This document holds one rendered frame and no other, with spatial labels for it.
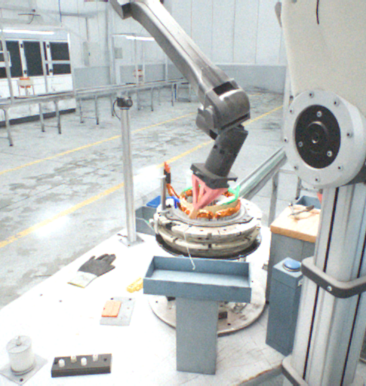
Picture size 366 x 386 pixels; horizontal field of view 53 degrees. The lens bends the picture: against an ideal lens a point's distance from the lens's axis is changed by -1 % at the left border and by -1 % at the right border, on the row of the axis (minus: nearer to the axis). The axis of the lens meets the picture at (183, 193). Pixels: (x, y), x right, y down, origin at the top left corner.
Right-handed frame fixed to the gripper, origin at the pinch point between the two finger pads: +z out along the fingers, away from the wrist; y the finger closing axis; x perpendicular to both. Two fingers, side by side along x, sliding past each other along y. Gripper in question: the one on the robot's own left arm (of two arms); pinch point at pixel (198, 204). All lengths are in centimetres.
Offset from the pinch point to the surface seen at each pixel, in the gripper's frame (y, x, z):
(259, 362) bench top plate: -18.7, 26.9, 34.6
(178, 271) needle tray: -3.9, 0.8, 20.6
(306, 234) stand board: -36.6, 14.8, 4.3
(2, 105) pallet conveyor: -226, -576, 207
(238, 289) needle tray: -3.1, 17.0, 11.8
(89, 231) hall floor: -137, -176, 164
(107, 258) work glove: -24, -41, 56
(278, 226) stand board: -35.5, 6.9, 7.0
